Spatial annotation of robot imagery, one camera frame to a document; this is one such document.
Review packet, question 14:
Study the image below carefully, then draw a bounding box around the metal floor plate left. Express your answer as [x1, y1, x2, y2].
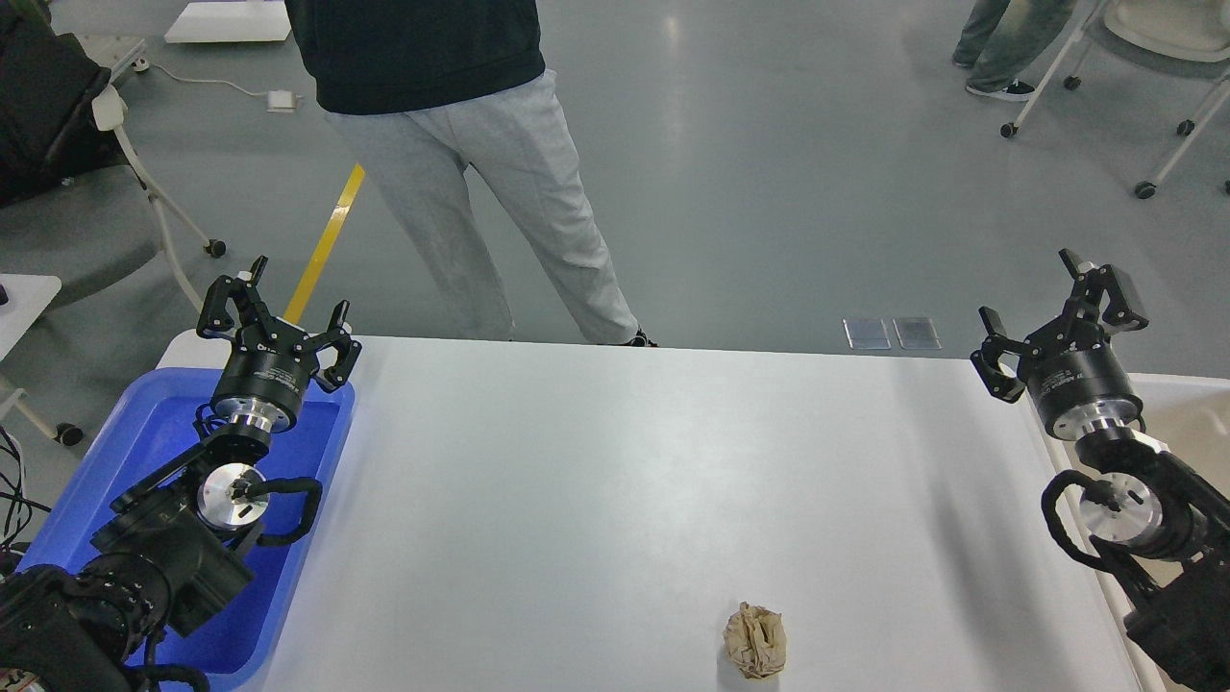
[843, 318, 893, 352]

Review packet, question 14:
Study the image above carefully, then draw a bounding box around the brown paper ball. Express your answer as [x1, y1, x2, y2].
[722, 602, 788, 680]

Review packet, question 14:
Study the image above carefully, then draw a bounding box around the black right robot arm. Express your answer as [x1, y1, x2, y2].
[970, 250, 1229, 691]

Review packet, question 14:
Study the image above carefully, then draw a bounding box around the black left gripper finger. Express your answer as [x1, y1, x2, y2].
[197, 256, 274, 340]
[311, 301, 363, 393]

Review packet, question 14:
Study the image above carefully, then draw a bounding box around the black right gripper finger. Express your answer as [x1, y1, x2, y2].
[970, 307, 1031, 404]
[1059, 250, 1149, 337]

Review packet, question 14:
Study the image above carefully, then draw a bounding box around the white power adapter with cable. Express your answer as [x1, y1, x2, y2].
[132, 58, 300, 113]

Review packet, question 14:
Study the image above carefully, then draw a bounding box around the metal floor plate right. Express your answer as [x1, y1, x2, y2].
[893, 318, 942, 352]

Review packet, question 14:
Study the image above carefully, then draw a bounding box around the white flat board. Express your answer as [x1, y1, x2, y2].
[164, 1, 292, 43]

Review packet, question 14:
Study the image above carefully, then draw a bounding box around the white chair frame with casters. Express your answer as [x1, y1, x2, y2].
[996, 1, 1228, 213]

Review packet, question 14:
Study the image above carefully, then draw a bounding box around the grey office chair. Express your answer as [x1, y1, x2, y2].
[2, 1, 202, 309]

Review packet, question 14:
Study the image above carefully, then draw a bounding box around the metal floor plate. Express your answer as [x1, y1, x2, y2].
[843, 318, 893, 352]
[893, 318, 942, 352]

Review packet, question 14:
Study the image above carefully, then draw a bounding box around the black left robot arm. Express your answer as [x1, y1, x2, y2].
[2, 256, 363, 691]

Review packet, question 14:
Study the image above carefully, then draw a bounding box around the yellow floor tape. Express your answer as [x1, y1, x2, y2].
[283, 163, 367, 323]

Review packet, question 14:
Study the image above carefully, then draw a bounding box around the blue plastic bin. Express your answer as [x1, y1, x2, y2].
[18, 368, 355, 691]

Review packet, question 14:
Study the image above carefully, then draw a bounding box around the person in grey trousers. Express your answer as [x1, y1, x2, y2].
[287, 1, 652, 347]

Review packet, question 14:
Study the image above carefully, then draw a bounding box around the white plastic bin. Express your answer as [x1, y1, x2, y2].
[1043, 372, 1229, 691]

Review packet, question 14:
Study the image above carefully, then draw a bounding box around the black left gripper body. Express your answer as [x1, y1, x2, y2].
[209, 324, 319, 433]

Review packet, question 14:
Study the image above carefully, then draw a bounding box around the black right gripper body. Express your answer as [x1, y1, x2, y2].
[1022, 324, 1144, 441]

